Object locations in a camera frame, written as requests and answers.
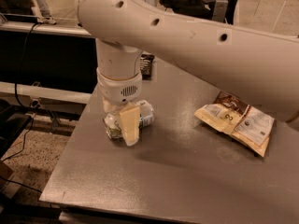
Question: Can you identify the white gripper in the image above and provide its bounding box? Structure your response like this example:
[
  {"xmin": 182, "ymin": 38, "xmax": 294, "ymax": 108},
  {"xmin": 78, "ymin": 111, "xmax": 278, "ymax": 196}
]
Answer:
[{"xmin": 96, "ymin": 70, "xmax": 142, "ymax": 147}]

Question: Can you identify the white green 7up can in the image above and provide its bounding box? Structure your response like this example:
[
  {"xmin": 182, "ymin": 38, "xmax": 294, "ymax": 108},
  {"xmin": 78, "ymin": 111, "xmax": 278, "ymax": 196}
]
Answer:
[{"xmin": 104, "ymin": 100, "xmax": 154, "ymax": 139}]

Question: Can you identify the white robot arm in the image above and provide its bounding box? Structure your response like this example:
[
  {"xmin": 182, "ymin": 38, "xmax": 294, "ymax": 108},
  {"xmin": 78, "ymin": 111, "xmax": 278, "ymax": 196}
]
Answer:
[{"xmin": 76, "ymin": 0, "xmax": 299, "ymax": 129}]

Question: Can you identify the dark chocolate bar wrapper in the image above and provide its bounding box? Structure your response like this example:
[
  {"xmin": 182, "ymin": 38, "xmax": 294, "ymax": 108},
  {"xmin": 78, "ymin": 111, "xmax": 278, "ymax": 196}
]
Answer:
[{"xmin": 140, "ymin": 54, "xmax": 155, "ymax": 80}]

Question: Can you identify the brown cream chip bag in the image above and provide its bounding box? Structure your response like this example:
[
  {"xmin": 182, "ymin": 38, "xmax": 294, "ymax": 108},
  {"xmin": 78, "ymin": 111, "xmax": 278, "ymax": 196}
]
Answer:
[{"xmin": 194, "ymin": 91, "xmax": 275, "ymax": 157}]

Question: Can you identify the white horizontal rail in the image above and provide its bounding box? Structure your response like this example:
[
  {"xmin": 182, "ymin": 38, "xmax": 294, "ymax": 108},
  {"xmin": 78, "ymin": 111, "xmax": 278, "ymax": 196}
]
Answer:
[{"xmin": 0, "ymin": 82, "xmax": 91, "ymax": 104}]

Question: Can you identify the black power cable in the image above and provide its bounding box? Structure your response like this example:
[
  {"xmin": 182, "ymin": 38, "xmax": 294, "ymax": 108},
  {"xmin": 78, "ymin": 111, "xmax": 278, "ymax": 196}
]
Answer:
[{"xmin": 13, "ymin": 21, "xmax": 45, "ymax": 109}]

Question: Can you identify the right metal barrier bracket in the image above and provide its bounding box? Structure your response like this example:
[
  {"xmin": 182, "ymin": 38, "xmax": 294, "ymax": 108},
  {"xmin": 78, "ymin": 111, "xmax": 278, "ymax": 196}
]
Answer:
[{"xmin": 212, "ymin": 0, "xmax": 228, "ymax": 22}]

